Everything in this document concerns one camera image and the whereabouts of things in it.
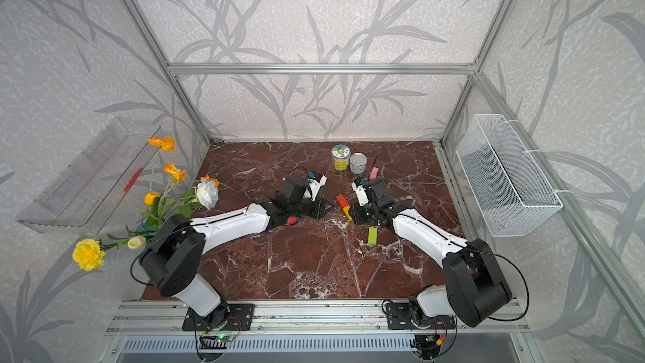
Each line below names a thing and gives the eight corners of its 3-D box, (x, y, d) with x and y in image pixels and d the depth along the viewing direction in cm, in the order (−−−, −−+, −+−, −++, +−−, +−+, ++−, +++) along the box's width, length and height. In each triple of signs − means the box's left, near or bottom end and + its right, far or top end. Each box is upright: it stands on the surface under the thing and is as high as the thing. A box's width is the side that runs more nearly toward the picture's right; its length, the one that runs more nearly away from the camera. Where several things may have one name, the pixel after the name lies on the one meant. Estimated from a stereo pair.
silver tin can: (350, 174, 111) (350, 165, 106) (349, 161, 116) (350, 152, 111) (366, 174, 111) (368, 165, 106) (365, 161, 116) (366, 152, 111)
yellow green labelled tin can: (331, 170, 112) (331, 157, 105) (331, 158, 117) (331, 144, 110) (350, 171, 112) (350, 157, 105) (349, 158, 117) (350, 144, 110)
